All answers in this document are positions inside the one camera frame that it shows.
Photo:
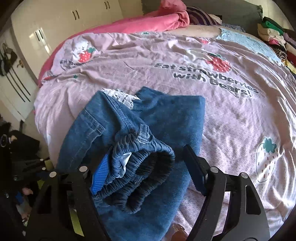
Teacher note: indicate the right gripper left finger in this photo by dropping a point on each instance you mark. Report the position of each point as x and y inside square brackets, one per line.
[65, 210]

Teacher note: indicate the blue denim pants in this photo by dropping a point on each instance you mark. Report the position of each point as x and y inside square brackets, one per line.
[134, 145]

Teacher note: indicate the pink strawberry bed sheet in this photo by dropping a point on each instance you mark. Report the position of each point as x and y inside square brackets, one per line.
[249, 120]

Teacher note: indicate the black handbag on door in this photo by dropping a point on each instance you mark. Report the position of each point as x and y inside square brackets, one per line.
[8, 58]

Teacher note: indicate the light blue crochet cloth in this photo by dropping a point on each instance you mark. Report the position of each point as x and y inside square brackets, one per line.
[251, 43]

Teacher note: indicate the stack of folded clothes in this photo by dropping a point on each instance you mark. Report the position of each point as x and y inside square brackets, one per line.
[281, 40]

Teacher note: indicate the cream wardrobe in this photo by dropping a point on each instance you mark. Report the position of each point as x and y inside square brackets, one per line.
[40, 26]

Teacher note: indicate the grey headboard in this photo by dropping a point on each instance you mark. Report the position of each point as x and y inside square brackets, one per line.
[239, 13]

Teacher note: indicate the striped purple pillow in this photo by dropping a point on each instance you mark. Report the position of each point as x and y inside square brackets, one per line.
[199, 17]

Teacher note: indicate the pink blanket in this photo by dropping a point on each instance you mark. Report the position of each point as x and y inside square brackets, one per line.
[170, 15]

